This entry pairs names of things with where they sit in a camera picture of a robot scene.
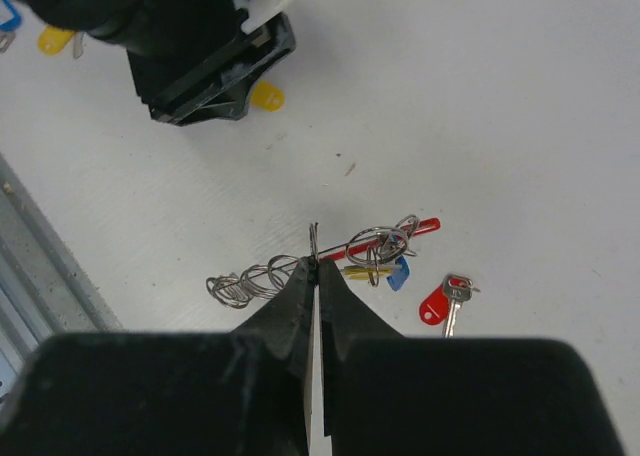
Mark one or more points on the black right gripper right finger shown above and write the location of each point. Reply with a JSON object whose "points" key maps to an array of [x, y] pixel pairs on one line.
{"points": [[388, 394]]}

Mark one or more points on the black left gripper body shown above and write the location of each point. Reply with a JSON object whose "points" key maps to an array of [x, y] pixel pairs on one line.
{"points": [[213, 78]]}

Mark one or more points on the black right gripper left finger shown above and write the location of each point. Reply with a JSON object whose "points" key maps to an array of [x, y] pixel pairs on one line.
{"points": [[243, 392]]}

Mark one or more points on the yellow tag key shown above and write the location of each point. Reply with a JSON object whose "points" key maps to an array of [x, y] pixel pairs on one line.
{"points": [[267, 97], [53, 41], [362, 273]]}

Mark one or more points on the red tag key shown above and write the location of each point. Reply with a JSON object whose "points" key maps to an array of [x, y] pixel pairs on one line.
{"points": [[442, 306]]}

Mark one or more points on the metal keyring holder red handle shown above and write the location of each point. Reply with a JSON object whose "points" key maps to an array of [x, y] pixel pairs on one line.
{"points": [[372, 247]]}

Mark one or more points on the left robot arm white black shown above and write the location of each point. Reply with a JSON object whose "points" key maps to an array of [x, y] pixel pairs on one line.
{"points": [[148, 28]]}

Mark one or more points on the blue tag key on holder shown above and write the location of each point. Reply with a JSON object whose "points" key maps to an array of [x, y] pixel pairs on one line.
{"points": [[399, 274]]}

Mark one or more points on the yellow tag key on holder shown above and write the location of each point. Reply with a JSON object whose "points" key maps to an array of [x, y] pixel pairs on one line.
{"points": [[362, 273]]}

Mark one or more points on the blue tag key on table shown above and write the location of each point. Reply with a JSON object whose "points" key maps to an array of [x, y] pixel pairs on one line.
{"points": [[11, 20]]}

